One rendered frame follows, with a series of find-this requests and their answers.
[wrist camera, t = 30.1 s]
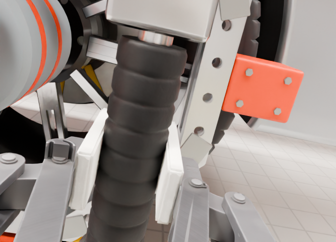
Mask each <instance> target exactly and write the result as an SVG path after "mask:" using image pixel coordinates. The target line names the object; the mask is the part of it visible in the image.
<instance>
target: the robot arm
mask: <svg viewBox="0 0 336 242"><path fill-rule="evenodd" d="M107 117H108V114H107V108H103V109H101V111H100V113H99V114H98V116H97V118H96V120H95V121H94V123H93V125H92V126H91V128H90V130H89V132H88V133H87V135H86V137H85V138H79V137H73V136H71V137H69V138H66V139H64V138H54V139H50V140H48V141H47V142H46V145H45V154H44V160H43V163H38V164H25V158H24V157H23V156H21V155H19V154H16V153H3V154H0V236H1V235H2V234H3V233H4V232H5V230H6V229H7V228H8V227H9V226H10V224H11V223H12V222H13V221H14V220H15V218H16V217H17V216H18V215H19V214H20V212H21V209H25V211H24V214H23V216H22V219H21V222H20V224H19V227H18V230H17V232H16V235H15V238H14V240H13V242H62V239H63V233H64V227H65V221H66V215H67V209H68V202H69V207H70V208H71V209H73V210H79V211H82V210H83V209H85V208H86V205H87V202H88V199H89V197H90V194H91V191H92V188H93V186H94V183H95V180H96V177H97V172H98V168H99V165H100V163H99V160H100V154H101V148H102V144H103V141H104V139H103V136H104V126H105V120H106V119H107ZM168 130H169V136H168V140H167V143H166V147H165V150H164V151H163V159H162V164H161V168H160V172H159V174H158V179H157V185H156V205H155V220H156V221H157V223H159V224H165V225H168V224H169V223H171V221H172V224H171V227H170V231H169V235H168V242H209V238H210V242H276V240H275V238H274V237H273V235H272V234H271V232H270V230H269V229H268V227H267V225H266V224H265V222H264V221H263V219H262V217H261V216H260V214H259V213H258V211H257V209H256V208H255V206H254V204H253V203H252V201H251V200H250V199H249V198H248V197H246V196H245V195H244V194H241V193H239V192H234V191H229V192H226V194H225V195H224V198H223V197H220V196H217V195H215V194H213V193H211V192H210V188H209V185H208V184H207V183H206V182H204V181H203V180H202V177H201V173H200V169H199V166H198V163H197V162H196V161H195V160H194V159H193V158H190V157H184V156H181V150H180V144H179V137H178V131H177V125H176V124H175V122H173V121H172V123H171V126H170V127H169V128H168ZM172 217H173V220H172Z"/></svg>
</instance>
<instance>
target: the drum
mask: <svg viewBox="0 0 336 242"><path fill-rule="evenodd" d="M71 46H72V35H71V28H70V24H69V21H68V18H67V15H66V13H65V11H64V9H63V7H62V6H61V4H60V3H59V1H58V0H0V111H2V110H3V109H5V108H7V107H9V106H11V105H13V104H14V103H16V102H18V101H19V100H21V99H22V98H24V97H25V96H27V95H29V94H31V93H33V92H34V91H36V90H38V89H39V88H41V87H42V86H44V85H46V84H47V83H49V82H51V81H52V80H53V79H54V78H56V77H57V76H58V75H59V74H60V72H61V71H62V70H63V68H64V67H65V65H66V63H67V61H68V58H69V56H70V52H71Z"/></svg>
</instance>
